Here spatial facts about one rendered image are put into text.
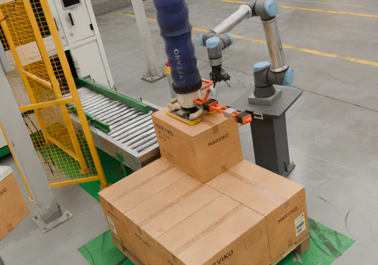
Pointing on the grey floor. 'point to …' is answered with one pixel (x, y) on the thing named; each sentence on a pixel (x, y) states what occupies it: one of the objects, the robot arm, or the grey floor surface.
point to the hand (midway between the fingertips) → (223, 91)
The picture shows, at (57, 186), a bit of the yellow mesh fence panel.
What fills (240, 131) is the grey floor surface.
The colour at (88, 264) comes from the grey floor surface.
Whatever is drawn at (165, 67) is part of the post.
